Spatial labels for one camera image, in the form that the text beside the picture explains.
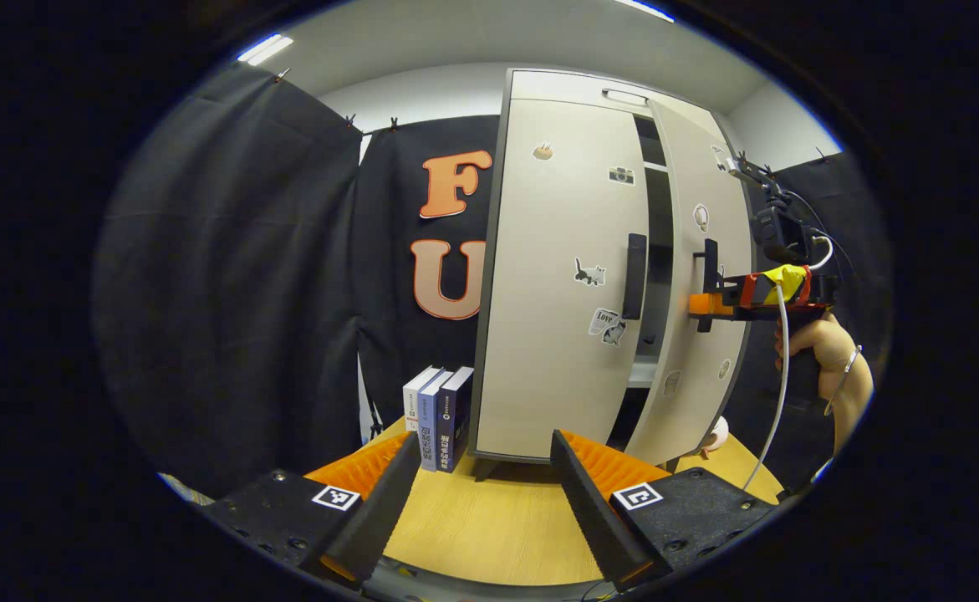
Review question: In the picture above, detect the beige double-door shoe cabinet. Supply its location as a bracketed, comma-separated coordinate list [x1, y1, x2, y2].
[467, 67, 757, 482]

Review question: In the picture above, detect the beige cabinet drawer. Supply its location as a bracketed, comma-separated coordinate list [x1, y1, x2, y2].
[506, 69, 724, 118]

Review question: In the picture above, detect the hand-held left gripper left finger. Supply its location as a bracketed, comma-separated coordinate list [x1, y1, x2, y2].
[196, 431, 423, 590]

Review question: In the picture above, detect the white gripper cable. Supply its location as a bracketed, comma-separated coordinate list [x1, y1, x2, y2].
[740, 236, 835, 494]

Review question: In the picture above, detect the silver bracelet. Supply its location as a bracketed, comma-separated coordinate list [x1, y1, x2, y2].
[823, 344, 864, 417]

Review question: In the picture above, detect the small ceiling light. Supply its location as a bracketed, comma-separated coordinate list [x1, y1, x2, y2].
[237, 33, 295, 66]

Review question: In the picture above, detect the white book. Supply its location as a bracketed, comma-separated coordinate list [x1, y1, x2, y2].
[403, 365, 446, 434]

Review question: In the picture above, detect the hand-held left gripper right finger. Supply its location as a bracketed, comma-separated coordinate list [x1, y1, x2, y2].
[550, 429, 778, 590]

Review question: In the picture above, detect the navy book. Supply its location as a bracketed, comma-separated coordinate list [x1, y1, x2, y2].
[436, 366, 475, 474]

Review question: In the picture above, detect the black backdrop cloth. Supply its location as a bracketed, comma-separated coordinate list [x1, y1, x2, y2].
[92, 63, 891, 503]

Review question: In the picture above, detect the beige cabinet door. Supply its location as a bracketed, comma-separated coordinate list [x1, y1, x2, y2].
[472, 99, 650, 461]
[623, 99, 753, 467]

